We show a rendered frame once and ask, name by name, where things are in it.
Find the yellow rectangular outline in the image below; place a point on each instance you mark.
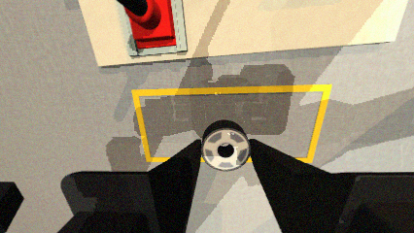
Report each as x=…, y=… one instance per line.
x=325, y=88

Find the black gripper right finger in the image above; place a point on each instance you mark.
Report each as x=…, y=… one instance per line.
x=306, y=199

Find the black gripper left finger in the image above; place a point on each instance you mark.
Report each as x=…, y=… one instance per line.
x=163, y=195

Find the black wheel with beige hub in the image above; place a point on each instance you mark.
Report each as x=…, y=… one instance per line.
x=230, y=157

